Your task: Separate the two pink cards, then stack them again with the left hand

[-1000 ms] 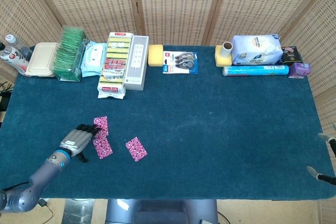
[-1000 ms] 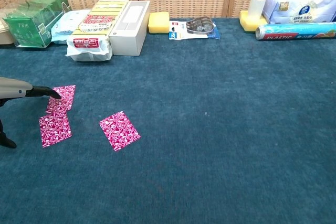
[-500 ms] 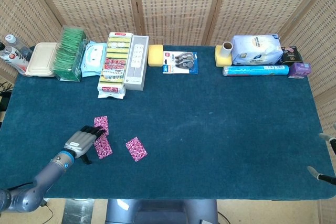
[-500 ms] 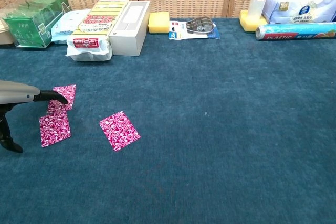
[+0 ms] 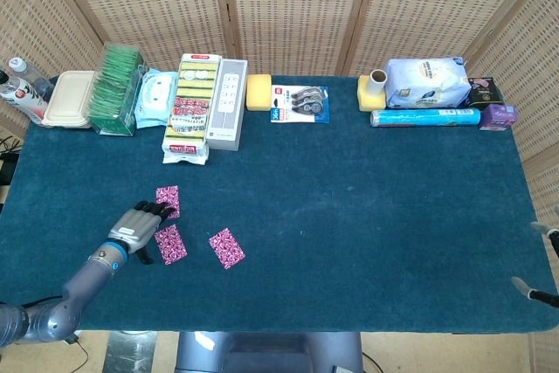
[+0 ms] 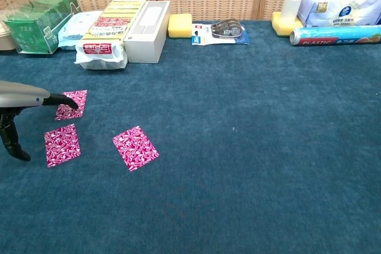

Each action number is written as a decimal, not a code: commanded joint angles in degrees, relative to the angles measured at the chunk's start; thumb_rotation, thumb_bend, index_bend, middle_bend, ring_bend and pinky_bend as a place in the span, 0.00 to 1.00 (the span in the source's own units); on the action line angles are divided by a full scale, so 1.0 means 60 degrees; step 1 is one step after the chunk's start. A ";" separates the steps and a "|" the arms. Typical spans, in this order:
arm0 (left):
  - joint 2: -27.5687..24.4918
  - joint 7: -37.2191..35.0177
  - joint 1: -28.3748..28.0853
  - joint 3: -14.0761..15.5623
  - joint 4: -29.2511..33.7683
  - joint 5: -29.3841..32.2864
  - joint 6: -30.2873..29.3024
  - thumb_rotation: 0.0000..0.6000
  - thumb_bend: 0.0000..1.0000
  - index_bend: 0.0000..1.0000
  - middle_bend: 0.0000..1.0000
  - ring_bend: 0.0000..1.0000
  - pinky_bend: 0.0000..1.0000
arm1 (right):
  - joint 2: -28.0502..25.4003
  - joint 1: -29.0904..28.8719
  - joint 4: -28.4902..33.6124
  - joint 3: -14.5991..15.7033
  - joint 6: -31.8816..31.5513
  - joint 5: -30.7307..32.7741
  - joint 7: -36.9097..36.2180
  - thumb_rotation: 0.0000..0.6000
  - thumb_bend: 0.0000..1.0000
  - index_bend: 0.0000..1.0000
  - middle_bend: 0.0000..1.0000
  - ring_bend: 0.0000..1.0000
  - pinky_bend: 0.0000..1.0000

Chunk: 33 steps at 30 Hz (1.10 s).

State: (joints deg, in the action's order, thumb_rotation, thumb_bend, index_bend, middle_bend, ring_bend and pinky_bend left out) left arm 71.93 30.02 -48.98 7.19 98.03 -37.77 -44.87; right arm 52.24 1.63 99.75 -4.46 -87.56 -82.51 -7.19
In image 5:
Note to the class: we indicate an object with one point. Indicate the light blue wet wipes pack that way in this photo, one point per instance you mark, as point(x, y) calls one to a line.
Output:
point(153, 98)

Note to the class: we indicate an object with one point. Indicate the blue white tissue pack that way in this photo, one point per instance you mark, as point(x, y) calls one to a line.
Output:
point(428, 82)

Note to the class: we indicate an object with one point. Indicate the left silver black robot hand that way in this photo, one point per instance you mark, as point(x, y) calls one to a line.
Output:
point(133, 231)

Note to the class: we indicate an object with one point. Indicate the black box pink print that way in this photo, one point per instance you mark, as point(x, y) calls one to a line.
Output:
point(485, 93)

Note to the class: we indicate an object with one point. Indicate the white roll cardboard core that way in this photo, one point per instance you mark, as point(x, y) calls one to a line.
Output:
point(378, 82)

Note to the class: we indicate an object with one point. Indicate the blue plastic wrap roll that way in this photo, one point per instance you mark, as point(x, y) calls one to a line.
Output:
point(425, 117)

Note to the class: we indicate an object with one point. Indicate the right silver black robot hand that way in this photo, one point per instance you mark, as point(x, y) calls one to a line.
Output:
point(558, 259)

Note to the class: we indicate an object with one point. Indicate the white power strip box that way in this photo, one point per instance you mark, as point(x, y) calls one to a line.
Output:
point(227, 106)

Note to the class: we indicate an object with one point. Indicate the yellow green sponge multipack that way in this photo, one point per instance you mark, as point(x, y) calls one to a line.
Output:
point(190, 106)

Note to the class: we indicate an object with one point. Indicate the white bottle red black label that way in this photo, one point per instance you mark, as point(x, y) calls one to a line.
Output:
point(22, 98)

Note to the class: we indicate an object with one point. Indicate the small purple box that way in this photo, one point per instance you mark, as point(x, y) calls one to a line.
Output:
point(498, 116)

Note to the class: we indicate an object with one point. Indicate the teal carpet table mat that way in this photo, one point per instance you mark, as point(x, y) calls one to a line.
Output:
point(327, 216)

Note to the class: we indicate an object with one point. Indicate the woven wooden folding screen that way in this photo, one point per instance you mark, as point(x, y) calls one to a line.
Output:
point(297, 10)

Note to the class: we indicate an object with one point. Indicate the clear bottle white cap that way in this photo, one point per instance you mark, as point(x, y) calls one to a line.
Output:
point(24, 71)

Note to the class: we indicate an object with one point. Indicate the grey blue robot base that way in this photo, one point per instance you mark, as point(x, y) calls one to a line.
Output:
point(262, 351)

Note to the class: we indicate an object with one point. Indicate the green tea bag box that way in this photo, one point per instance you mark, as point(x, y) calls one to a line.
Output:
point(113, 93)

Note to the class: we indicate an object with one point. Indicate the shiny metal floor plate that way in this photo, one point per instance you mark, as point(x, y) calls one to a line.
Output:
point(131, 353)

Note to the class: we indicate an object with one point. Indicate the beige lidded lunch box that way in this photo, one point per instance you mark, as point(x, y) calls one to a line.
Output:
point(67, 100)

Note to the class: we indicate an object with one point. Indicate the plain yellow sponge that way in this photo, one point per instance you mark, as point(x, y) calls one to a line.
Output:
point(367, 101)
point(258, 93)

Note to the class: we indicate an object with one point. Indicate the correction tape blister pack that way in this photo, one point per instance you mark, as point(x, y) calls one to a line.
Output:
point(301, 104)

